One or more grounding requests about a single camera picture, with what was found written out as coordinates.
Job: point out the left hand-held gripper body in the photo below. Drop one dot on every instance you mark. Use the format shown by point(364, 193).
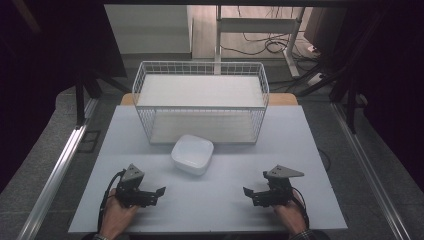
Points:
point(131, 191)

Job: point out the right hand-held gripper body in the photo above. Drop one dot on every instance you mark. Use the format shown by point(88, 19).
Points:
point(276, 190)

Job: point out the white square bowl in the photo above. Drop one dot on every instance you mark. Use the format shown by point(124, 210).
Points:
point(192, 154)

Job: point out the person's left hand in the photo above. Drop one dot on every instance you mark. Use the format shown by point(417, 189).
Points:
point(116, 215)

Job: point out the person's right hand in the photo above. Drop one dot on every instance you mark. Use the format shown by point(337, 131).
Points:
point(290, 215)

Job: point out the person's right plaid sleeve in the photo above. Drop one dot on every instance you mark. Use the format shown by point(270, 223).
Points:
point(306, 235)

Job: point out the person's left sleeve cuff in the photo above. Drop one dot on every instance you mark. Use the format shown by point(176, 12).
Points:
point(98, 237)

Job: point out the wooden table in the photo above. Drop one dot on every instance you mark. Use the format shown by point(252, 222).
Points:
point(283, 99)

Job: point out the black metal stand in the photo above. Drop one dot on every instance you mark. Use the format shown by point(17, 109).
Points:
point(80, 103)
point(350, 106)

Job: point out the white power strip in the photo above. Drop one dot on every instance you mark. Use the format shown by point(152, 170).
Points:
point(314, 80)

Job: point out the white cabinet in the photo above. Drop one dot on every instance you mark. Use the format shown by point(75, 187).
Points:
point(150, 30)

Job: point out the dark brown cabinet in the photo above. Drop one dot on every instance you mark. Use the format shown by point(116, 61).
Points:
point(325, 28)

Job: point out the black square floor bracket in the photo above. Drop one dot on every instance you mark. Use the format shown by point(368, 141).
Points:
point(89, 141)

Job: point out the silver metal rail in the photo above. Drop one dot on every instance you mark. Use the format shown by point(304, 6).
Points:
point(56, 170)
point(366, 173)

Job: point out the white desk frame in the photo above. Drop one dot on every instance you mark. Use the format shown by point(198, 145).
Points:
point(256, 25)

